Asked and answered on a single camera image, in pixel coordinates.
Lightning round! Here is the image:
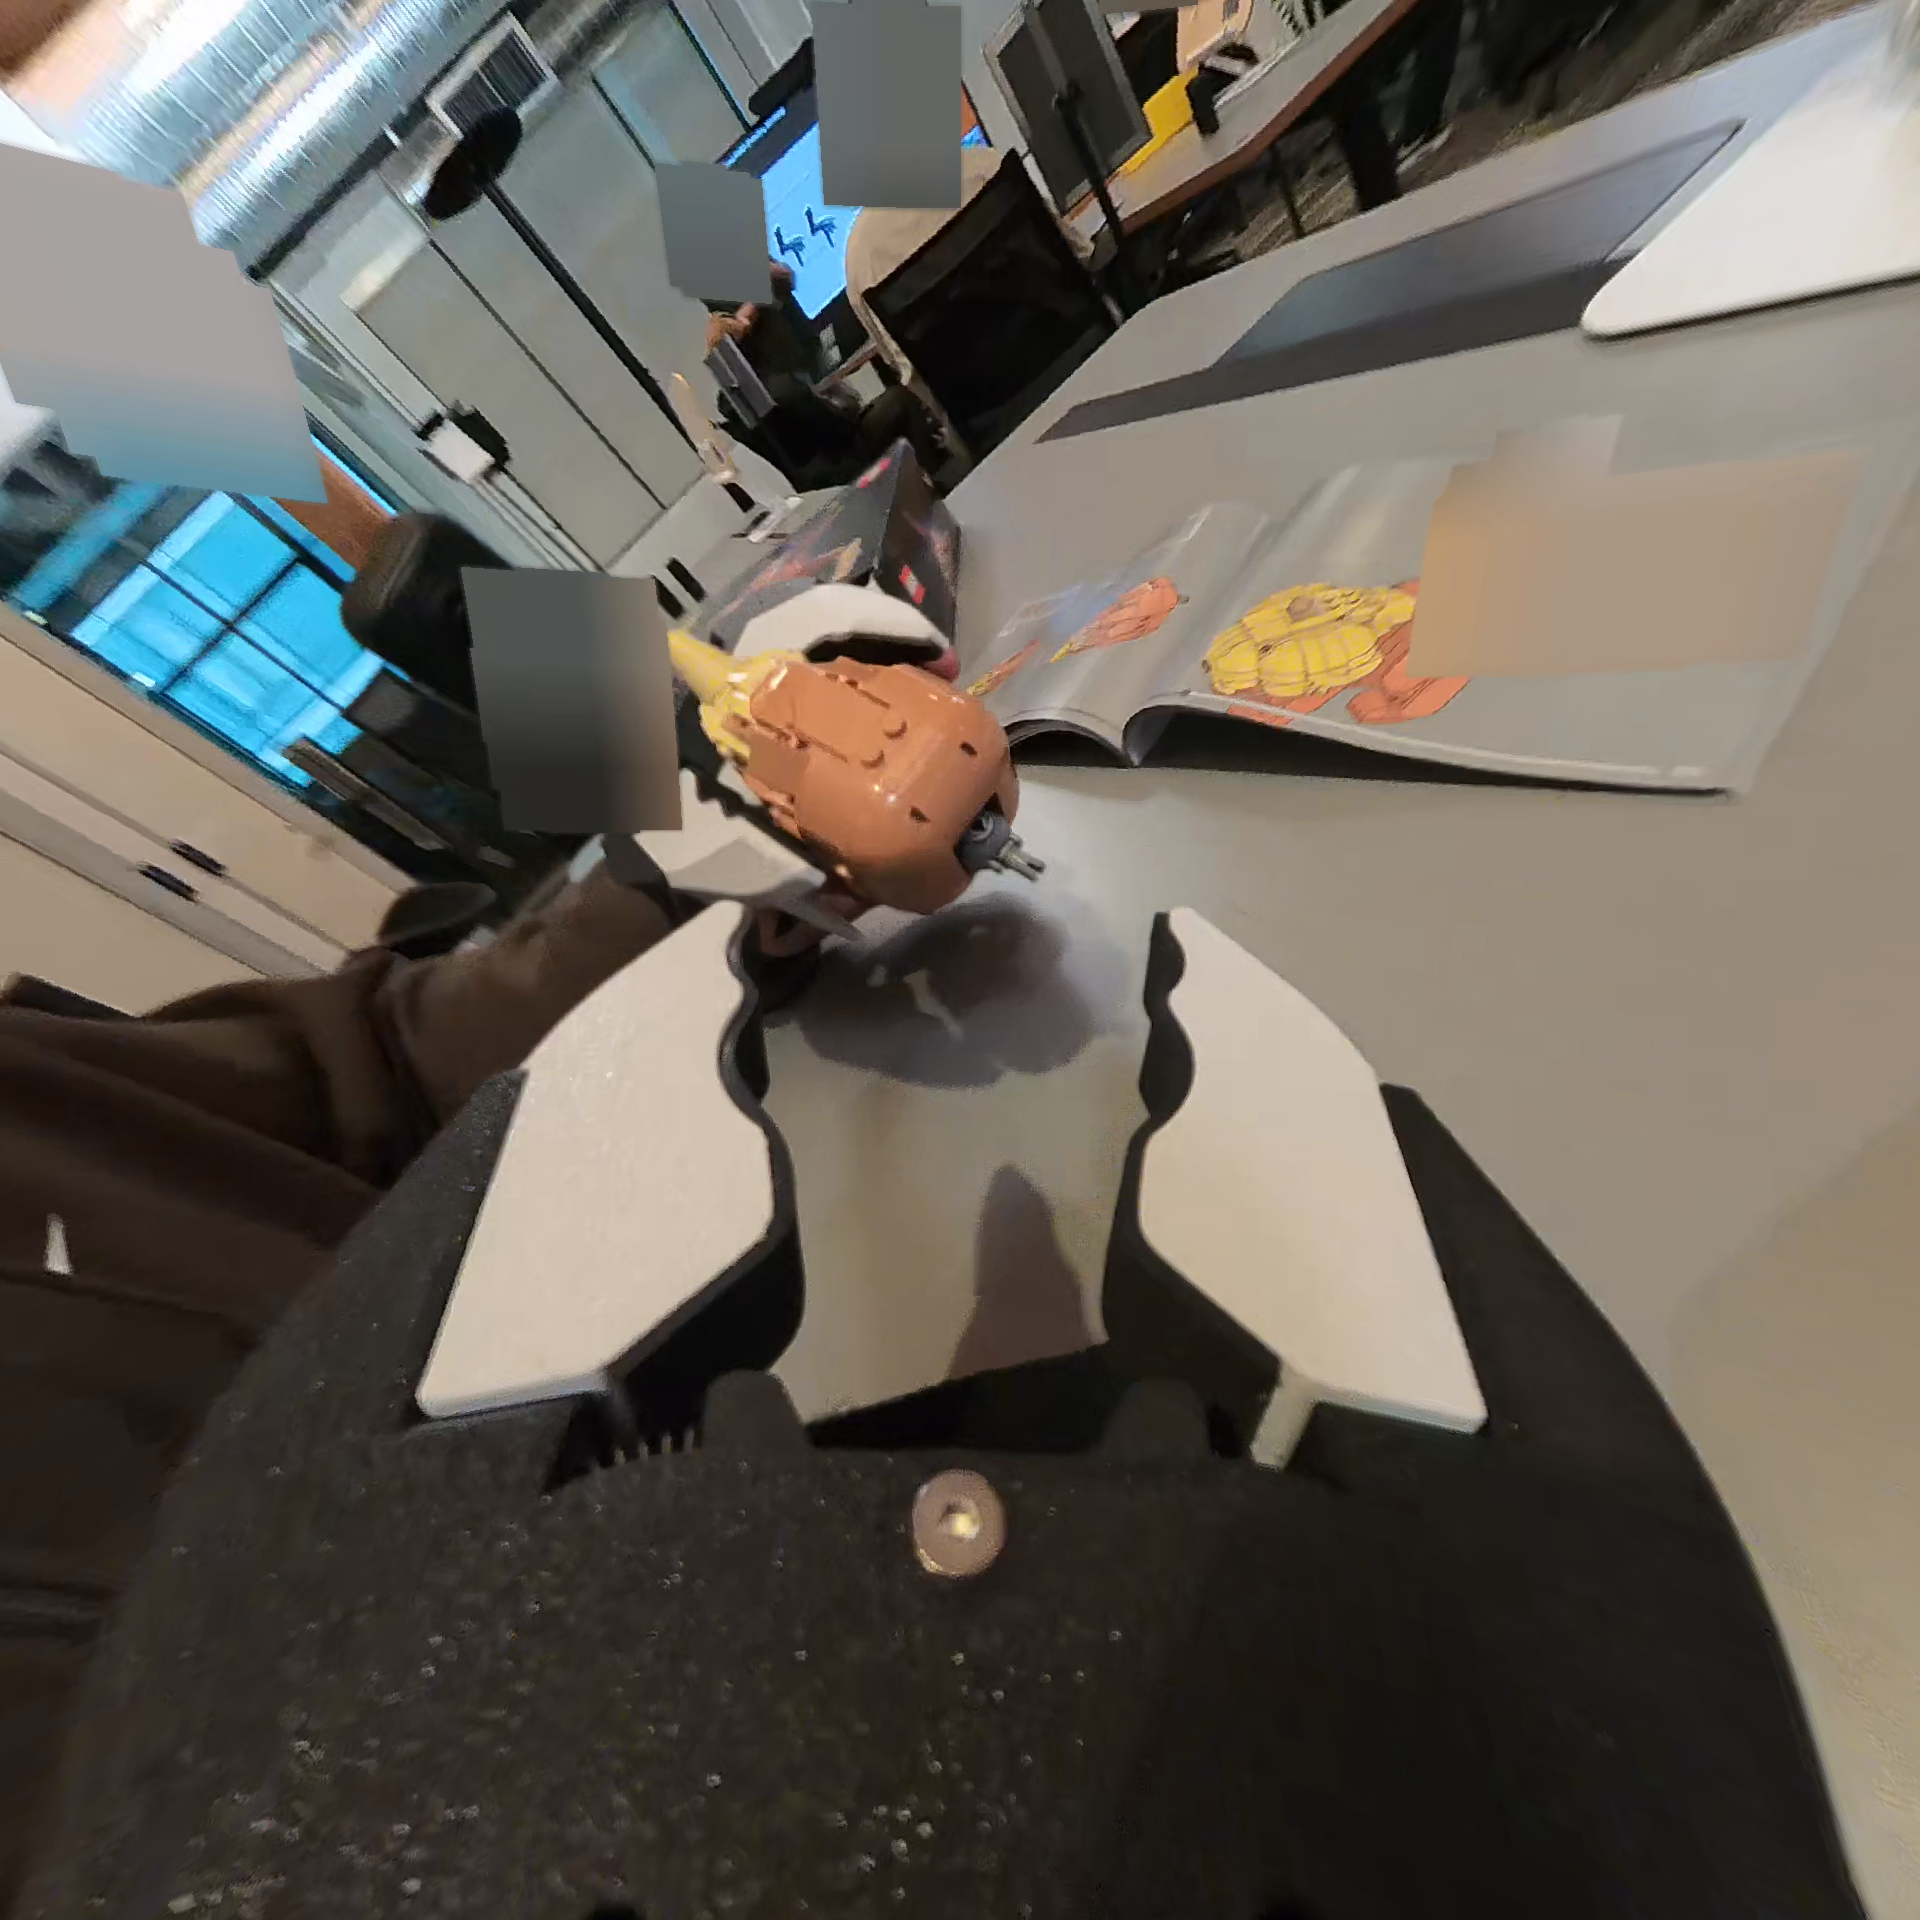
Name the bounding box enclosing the black office chair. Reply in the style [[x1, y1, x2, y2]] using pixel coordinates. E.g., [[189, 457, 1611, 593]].
[[859, 145, 1125, 471]]

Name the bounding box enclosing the silver ventilation duct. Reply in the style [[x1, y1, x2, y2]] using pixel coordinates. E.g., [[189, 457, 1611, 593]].
[[46, 0, 560, 204]]

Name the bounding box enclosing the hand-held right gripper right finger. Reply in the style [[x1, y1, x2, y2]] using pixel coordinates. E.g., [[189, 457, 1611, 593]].
[[1106, 906, 1490, 1469]]

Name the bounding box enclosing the orange brick claw model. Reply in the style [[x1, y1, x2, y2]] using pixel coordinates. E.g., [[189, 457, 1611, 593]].
[[668, 625, 1047, 920]]

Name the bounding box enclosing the person's left hand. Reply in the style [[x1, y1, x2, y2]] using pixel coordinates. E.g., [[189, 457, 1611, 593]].
[[744, 896, 859, 965]]

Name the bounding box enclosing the white low cabinet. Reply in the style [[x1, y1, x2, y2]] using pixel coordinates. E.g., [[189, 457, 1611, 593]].
[[0, 608, 413, 975]]

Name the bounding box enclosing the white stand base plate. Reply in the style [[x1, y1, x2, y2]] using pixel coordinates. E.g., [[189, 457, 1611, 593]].
[[1580, 0, 1920, 341]]

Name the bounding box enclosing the wood-edged office table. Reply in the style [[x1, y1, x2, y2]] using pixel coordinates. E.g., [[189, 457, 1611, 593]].
[[1111, 0, 1424, 242]]

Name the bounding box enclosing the grey desk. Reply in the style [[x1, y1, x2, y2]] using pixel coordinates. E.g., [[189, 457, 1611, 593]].
[[736, 58, 1920, 1920]]

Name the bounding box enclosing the grey instruction booklet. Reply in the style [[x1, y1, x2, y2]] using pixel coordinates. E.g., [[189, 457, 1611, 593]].
[[957, 449, 1863, 797]]

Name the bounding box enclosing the printed cardboard toy box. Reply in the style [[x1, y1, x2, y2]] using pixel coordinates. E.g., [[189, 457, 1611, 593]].
[[682, 439, 965, 639]]

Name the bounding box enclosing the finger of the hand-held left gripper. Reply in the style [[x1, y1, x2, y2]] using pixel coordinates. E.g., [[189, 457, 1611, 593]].
[[732, 585, 962, 680], [638, 814, 868, 946]]

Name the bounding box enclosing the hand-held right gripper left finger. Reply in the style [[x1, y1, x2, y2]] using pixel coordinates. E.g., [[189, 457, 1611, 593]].
[[413, 901, 799, 1421]]

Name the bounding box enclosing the dark monitor on stand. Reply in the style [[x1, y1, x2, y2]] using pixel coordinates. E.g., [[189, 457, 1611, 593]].
[[982, 0, 1162, 224]]

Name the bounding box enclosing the black round floor lamp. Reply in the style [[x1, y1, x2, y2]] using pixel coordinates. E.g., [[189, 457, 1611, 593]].
[[423, 105, 527, 224]]

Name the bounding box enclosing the bright monitor screen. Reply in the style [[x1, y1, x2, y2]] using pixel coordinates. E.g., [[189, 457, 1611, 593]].
[[718, 118, 995, 319]]

